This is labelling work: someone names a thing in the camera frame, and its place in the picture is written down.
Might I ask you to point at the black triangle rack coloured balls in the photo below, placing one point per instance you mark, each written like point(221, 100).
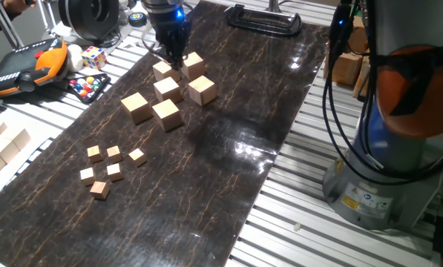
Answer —
point(87, 87)

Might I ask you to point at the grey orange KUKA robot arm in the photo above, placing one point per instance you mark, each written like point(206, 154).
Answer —
point(410, 22)

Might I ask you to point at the black filament spool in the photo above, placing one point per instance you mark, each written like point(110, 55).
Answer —
point(80, 18)

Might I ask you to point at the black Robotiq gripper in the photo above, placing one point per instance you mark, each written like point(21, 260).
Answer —
point(171, 33)

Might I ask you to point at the small white scrap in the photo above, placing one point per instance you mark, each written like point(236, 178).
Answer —
point(297, 226)

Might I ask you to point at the large wooden cube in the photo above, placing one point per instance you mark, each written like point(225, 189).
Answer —
point(167, 115)
point(202, 90)
point(194, 65)
point(161, 71)
point(167, 89)
point(136, 107)

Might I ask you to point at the small wooden cube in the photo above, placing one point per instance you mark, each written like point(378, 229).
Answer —
point(114, 154)
point(87, 176)
point(94, 153)
point(114, 172)
point(99, 190)
point(137, 157)

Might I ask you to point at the white egg-shaped object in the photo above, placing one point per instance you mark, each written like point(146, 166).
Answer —
point(74, 57)

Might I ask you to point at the Rubik's cube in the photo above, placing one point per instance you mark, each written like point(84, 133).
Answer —
point(94, 57)

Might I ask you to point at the silver aluminium post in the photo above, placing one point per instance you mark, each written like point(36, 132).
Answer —
point(274, 5)

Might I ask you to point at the small round black puck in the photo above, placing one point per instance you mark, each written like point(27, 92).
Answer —
point(137, 18)

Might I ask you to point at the black plug blue light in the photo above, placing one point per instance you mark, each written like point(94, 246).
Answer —
point(340, 18)

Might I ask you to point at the black clamp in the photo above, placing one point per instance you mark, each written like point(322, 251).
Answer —
point(265, 29)

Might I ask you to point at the thin silver metal rod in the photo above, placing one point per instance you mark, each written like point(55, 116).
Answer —
point(45, 16)

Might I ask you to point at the dark marbled table mat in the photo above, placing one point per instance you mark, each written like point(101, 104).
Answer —
point(150, 207)

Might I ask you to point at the slanted silver metal bar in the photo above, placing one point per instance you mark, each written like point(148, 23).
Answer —
point(6, 26)

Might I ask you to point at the person's hand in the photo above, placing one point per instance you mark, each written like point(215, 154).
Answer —
point(19, 4)

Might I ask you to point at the orange black teach pendant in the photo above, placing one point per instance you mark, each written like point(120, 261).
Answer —
point(17, 65)

